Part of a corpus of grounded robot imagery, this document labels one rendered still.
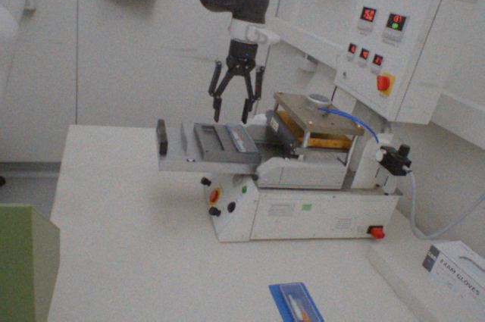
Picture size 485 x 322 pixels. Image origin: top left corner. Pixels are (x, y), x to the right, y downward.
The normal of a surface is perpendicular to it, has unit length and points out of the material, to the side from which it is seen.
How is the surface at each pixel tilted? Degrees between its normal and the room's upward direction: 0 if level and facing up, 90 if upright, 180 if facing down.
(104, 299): 0
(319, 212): 90
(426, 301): 0
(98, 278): 0
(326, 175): 90
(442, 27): 90
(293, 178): 90
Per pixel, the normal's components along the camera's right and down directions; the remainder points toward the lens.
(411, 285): 0.18, -0.90
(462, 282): -0.91, -0.01
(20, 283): 0.26, 0.43
